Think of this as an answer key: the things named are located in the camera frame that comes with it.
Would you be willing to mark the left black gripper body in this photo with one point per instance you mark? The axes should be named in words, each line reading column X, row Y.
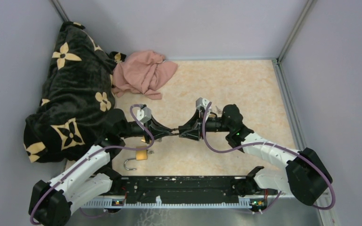
column 135, row 130

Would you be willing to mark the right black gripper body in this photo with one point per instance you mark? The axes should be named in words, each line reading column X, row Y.
column 213, row 124

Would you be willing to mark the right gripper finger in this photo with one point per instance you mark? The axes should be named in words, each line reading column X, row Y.
column 193, row 134
column 190, row 123

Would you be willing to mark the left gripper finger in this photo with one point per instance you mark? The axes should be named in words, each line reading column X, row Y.
column 158, row 135
column 160, row 123

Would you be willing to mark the long-shackle brass padlock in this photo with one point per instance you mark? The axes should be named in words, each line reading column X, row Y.
column 211, row 114

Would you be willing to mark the silver keys of brass padlock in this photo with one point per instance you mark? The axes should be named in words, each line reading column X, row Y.
column 218, row 110

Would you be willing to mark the black Kaijing padlock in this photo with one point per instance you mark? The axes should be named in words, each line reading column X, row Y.
column 175, row 131

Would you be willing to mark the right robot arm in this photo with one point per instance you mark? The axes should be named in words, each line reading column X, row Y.
column 302, row 172

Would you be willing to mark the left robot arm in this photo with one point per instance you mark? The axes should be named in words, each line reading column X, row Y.
column 81, row 168

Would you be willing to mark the pink crumpled cloth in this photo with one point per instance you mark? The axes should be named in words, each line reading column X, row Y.
column 143, row 72

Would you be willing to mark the black floral plush blanket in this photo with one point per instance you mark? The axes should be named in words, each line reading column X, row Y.
column 75, row 98

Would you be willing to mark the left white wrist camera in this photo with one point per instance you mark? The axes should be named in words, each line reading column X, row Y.
column 144, row 114

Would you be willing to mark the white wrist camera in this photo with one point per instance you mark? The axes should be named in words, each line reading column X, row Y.
column 201, row 104
column 144, row 114

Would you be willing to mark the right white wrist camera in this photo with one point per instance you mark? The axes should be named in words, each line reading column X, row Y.
column 201, row 104

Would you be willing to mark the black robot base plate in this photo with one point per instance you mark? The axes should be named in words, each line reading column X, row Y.
column 186, row 189

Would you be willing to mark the aluminium frame rail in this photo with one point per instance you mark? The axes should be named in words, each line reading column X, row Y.
column 256, row 205

